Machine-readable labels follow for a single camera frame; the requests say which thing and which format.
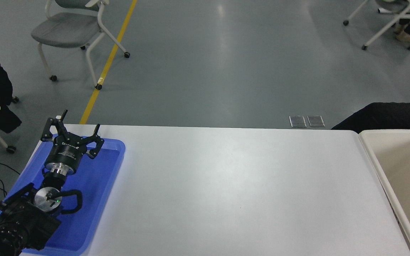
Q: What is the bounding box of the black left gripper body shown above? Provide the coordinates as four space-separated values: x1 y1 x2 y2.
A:
46 134 86 168

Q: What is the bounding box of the blue plastic tray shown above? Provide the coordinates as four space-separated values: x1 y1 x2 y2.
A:
0 134 126 256

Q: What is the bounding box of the grey metal floor plate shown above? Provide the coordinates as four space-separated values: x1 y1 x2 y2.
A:
307 115 326 128
289 116 307 128

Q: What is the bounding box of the white framed wheeled chair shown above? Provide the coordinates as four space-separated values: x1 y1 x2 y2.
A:
343 0 410 50

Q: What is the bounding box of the grey chair with white frame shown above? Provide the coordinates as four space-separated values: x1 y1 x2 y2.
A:
31 0 131 90

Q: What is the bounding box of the large pale plastic bin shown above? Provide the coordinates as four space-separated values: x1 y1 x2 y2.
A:
359 129 410 256

